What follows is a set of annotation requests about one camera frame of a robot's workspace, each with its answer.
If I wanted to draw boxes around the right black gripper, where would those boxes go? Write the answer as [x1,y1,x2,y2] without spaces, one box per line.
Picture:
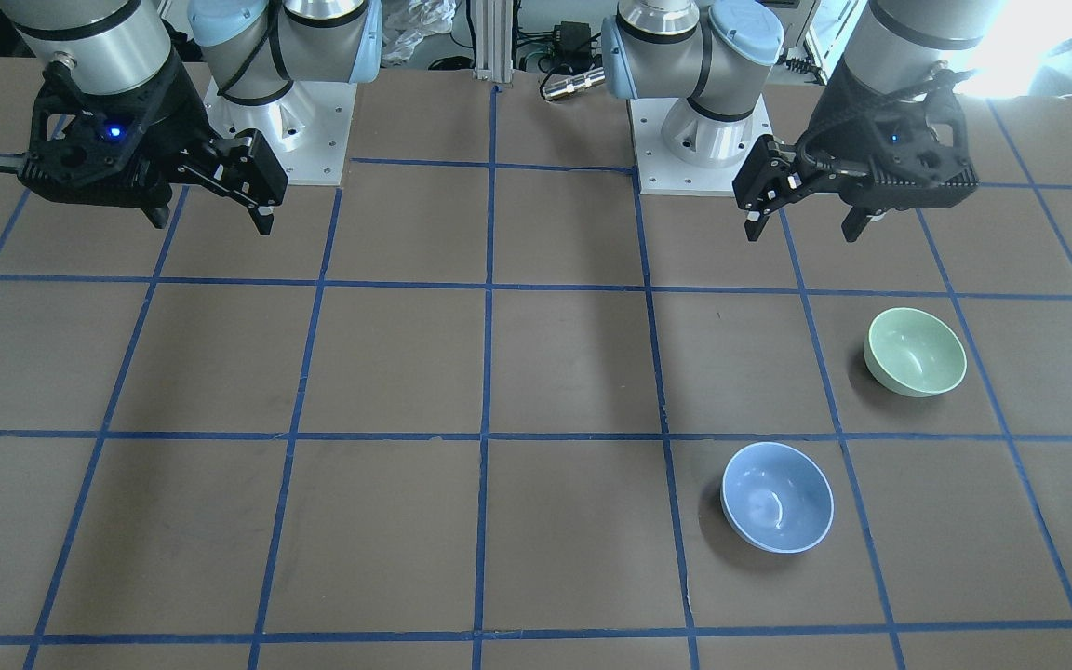
[19,57,288,235]

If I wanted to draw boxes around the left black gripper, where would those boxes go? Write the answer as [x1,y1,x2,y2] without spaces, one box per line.
[731,66,980,243]

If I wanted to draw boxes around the green bowl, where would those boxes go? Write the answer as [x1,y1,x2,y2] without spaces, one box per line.
[863,308,969,398]

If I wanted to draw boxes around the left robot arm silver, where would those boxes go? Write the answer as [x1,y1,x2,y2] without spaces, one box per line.
[601,1,1003,242]

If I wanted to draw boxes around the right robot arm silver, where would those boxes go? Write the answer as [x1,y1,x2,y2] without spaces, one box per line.
[0,1,383,235]

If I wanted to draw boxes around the blue bowl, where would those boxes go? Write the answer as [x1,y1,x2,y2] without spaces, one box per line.
[719,442,837,555]

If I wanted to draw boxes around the silver metal connector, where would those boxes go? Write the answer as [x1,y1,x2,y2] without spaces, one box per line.
[540,66,607,102]

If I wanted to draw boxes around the black power adapter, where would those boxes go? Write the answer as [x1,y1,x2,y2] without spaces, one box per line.
[552,21,593,62]

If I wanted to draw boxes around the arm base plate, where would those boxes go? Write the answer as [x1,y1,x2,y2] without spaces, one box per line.
[628,96,771,199]
[204,81,358,187]

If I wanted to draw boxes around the aluminium frame post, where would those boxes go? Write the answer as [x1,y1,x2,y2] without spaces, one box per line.
[465,1,517,88]

